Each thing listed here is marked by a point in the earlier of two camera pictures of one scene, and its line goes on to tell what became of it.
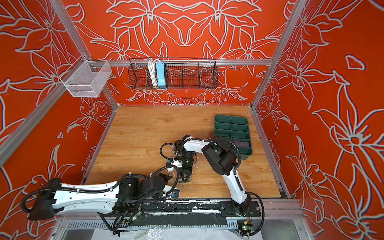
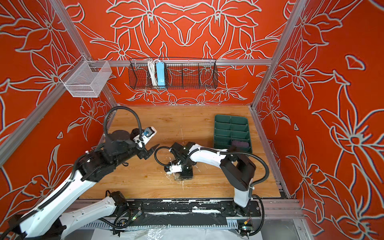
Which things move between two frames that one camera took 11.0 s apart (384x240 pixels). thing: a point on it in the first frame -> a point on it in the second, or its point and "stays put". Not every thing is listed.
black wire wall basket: x=179 y=74 stays put
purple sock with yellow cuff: x=241 y=144 stays put
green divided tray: x=233 y=128 stays put
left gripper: x=160 y=196 -> x=148 y=152
